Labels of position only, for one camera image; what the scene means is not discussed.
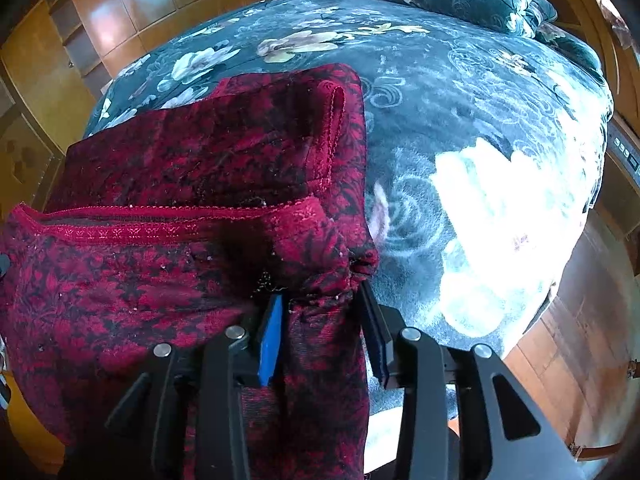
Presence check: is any dark red knitted garment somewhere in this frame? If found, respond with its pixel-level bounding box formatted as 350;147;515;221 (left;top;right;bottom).
1;63;378;479

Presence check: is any bedside control panel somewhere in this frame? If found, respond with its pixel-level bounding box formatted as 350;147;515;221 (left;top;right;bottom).
608;120;639;182

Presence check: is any wooden curved headboard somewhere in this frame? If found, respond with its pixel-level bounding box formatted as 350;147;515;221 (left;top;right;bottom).
549;0;639;134

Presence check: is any teal floral bed blanket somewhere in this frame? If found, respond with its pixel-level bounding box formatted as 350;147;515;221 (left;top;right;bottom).
86;0;613;354

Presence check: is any wooden door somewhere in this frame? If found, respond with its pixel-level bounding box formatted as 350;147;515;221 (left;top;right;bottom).
1;0;96;152

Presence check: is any open wooden shelf unit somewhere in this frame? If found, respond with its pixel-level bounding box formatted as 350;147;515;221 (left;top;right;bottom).
46;0;112;100

